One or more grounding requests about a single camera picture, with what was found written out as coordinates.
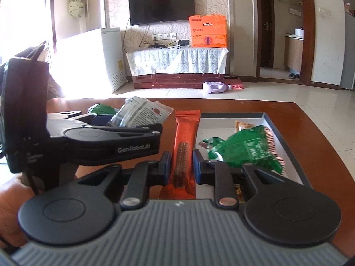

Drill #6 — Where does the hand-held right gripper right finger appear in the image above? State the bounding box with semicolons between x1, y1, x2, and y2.
192;149;283;209

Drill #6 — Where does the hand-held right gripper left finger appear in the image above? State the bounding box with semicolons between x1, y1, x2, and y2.
78;150;173;210

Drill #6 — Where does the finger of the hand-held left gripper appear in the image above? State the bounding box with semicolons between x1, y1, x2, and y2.
47;111;114;127
64;123;163;145

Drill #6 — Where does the long orange snack bar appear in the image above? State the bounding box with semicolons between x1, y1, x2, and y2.
159;110;201;200

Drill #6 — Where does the white printed snack packet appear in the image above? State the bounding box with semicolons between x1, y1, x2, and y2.
111;96;174;128

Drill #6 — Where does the shallow white tray grey rim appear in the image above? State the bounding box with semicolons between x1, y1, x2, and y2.
195;112;312;203

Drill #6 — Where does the person's left hand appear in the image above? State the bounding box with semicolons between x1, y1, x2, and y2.
0;176;37;247

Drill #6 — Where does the small green snack packet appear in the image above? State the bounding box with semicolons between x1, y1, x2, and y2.
87;103;118;116

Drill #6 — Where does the large green snack packet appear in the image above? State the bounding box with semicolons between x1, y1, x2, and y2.
198;125;287;176

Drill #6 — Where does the white floor appliance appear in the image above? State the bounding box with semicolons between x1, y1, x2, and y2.
57;28;124;92

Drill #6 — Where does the tan snack packet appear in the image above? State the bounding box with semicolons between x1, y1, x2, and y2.
234;120;254;131

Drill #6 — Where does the purple plastic bottle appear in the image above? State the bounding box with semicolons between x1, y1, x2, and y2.
202;82;233;94

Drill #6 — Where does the dark wooden television cabinet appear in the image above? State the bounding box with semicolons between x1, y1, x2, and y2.
132;72;226;90

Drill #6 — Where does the red floor item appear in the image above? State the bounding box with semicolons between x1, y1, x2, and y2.
224;76;245;90

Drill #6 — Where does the white lace cabinet cloth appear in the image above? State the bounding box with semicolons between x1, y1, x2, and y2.
126;47;229;76

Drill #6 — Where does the orange cardboard gift box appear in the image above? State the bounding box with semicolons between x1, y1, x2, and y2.
189;14;228;48

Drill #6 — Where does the wooden kitchen cabinet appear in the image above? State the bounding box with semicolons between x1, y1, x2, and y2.
283;33;304;74

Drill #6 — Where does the dark wooden door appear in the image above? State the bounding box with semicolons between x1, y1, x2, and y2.
259;0;275;68

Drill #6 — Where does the grey refrigerator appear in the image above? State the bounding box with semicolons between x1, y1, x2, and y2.
341;11;355;90

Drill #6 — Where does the black wall television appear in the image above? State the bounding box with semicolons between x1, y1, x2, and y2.
128;0;194;26

